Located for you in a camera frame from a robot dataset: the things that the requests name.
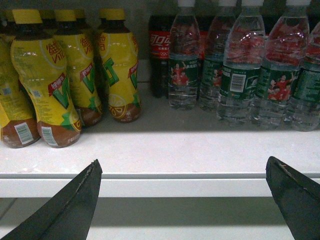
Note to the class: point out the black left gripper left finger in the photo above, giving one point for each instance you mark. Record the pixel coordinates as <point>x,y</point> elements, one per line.
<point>68,214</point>

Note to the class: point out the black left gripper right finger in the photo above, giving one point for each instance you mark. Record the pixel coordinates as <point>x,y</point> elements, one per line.
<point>297,197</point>

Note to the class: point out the clear water bottle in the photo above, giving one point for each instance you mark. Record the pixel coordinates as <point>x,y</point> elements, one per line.
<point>303,111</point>

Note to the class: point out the white lower shelf board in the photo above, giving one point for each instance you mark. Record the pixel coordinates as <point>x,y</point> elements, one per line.
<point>203,218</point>

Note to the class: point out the white metal shelf board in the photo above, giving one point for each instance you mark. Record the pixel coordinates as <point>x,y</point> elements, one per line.
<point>165,153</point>

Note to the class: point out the water bottle barcode label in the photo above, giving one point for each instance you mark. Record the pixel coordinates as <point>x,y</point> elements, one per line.
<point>243,55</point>

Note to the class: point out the water bottle athletes label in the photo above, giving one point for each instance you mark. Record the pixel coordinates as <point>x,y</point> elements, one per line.
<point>285,50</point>

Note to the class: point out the water bottle right rear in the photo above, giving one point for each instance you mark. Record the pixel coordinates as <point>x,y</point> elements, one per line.
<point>215,43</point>

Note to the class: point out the water bottle far left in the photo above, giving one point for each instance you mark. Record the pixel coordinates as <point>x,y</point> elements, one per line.
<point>183,57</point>

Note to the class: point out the lemon tea bottle far left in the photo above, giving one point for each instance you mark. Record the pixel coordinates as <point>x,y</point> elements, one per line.
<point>18,125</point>

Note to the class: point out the yellow lemon tea bottle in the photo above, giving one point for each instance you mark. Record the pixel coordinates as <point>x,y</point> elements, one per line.
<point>118,50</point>

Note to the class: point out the cola bottle olympic label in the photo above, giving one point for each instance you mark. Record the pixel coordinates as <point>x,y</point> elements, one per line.
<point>159,27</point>

